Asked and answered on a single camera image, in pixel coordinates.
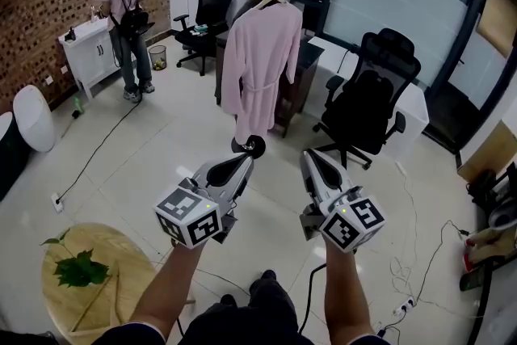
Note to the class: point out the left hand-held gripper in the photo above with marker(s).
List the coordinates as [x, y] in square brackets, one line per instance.
[190, 214]

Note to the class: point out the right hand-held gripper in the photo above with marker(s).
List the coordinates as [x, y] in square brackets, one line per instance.
[347, 222]

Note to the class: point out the pink robe clothing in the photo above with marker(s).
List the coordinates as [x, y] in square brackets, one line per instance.
[258, 60]

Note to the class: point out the person's right forearm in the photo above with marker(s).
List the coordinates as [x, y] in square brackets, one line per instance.
[343, 287]

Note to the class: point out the person's left forearm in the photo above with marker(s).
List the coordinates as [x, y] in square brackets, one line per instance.
[169, 287]

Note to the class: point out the dark clothing on hanger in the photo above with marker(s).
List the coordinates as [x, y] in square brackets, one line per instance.
[244, 10]

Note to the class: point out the round wooden table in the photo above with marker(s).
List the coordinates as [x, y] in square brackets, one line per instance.
[121, 254]

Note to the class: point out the white power strip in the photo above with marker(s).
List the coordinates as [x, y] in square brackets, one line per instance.
[57, 203]
[405, 305]

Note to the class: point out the person's dark trousers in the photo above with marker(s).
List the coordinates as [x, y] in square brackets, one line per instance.
[258, 311]

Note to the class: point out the green leafy sprig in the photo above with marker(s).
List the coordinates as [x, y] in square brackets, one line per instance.
[81, 270]

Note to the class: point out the black mesh office chair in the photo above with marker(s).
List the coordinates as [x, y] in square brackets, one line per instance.
[371, 101]
[212, 8]

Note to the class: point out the person's dark shirt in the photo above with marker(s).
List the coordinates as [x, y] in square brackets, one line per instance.
[129, 333]

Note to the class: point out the black mesh waste bin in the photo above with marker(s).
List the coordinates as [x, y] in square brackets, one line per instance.
[157, 57]

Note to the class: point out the dark wooden desk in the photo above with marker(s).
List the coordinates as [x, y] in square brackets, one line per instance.
[309, 64]

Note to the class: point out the white oval toilet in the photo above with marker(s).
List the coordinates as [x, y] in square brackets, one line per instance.
[34, 119]

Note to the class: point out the white cabinet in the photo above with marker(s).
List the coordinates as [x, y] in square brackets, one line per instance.
[87, 56]

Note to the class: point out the dark round tub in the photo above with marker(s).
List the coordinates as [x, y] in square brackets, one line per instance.
[10, 157]

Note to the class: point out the brown board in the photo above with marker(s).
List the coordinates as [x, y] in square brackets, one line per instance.
[498, 16]

